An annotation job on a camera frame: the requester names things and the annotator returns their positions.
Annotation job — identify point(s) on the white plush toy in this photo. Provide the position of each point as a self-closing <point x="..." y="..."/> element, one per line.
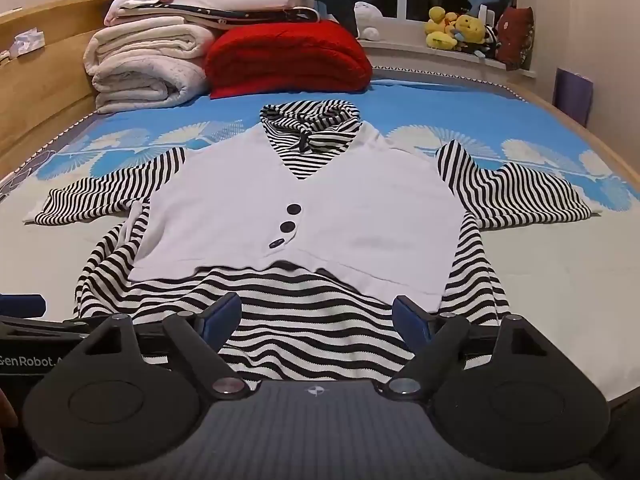
<point x="369" y="20"/>

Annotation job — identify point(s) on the red folded blanket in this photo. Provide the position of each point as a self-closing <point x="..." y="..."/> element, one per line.
<point x="287" y="57"/>

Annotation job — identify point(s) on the yellow plush toy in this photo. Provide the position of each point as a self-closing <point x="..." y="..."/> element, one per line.
<point x="471" y="30"/>
<point x="441" y="25"/>

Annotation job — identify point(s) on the cream folded blanket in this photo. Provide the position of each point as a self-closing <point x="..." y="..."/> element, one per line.
<point x="145" y="65"/>

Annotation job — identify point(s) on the dark red plush cushion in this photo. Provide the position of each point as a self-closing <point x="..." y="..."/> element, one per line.
<point x="515" y="37"/>

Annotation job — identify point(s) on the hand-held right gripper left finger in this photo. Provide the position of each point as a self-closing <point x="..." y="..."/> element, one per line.
<point x="222" y="317"/>

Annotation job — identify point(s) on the purple box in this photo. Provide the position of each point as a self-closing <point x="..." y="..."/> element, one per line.
<point x="572" y="97"/>

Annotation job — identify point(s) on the striped top with white vest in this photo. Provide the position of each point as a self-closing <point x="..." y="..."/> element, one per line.
<point x="310" y="210"/>

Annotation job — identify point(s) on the navy patterned folded cloth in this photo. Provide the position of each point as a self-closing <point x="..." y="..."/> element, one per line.
<point x="240" y="14"/>

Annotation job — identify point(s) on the tissue box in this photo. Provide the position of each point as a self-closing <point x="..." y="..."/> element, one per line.
<point x="27" y="42"/>

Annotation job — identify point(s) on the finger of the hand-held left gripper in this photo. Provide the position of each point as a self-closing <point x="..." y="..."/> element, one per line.
<point x="22" y="305"/>

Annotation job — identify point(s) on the black and white striped plush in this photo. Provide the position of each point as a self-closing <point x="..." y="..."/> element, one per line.
<point x="491" y="40"/>

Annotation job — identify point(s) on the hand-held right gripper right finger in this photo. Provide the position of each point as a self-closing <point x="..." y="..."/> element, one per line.
<point x="411" y="322"/>

